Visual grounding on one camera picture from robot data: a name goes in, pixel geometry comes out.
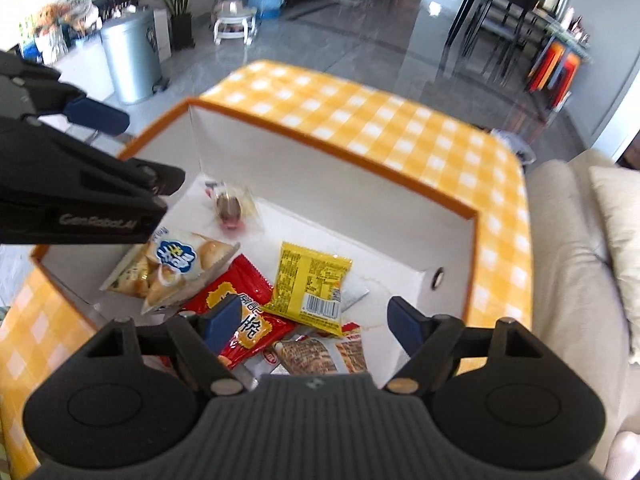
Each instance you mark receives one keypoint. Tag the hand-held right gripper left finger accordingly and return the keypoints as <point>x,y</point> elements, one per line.
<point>222,321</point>

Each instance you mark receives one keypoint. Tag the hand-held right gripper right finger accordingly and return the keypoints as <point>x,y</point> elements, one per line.
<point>406,325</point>

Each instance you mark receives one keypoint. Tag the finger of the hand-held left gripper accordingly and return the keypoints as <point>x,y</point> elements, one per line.
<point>150,180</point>
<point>97,114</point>

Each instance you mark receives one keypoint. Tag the red snack packet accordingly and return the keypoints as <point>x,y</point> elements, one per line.
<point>250,290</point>

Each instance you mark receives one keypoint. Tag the white and blue snack packet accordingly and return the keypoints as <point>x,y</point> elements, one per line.
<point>170,260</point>

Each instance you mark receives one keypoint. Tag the small clear snack packet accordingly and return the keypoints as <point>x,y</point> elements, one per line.
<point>230,205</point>

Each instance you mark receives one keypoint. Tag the orange noodle snack packet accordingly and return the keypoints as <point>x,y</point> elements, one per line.
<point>320,355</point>

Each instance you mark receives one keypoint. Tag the yellow snack packet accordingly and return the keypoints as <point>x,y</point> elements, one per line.
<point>310,285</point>

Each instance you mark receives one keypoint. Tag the orange cardboard box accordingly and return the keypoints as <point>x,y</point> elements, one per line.
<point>350,180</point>

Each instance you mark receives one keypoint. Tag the silver trash bin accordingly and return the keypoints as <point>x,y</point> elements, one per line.
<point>130,60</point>

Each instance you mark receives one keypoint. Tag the white basket with flowers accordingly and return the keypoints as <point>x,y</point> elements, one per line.
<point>60,25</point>

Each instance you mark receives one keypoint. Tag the potted plant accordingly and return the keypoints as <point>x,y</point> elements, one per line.
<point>181,30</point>

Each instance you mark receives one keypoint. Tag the small white stool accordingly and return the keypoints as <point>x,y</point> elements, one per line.
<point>235,25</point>

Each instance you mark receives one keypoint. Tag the beige sofa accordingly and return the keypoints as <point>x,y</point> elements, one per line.
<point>565,285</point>

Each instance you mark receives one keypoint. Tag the yellow checked tablecloth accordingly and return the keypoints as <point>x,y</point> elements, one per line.
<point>375,110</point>

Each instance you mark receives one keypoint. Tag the beige pillow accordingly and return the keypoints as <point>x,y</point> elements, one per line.
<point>622,240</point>

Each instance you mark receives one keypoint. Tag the stack of orange stools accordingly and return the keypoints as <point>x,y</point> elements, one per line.
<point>555,67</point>

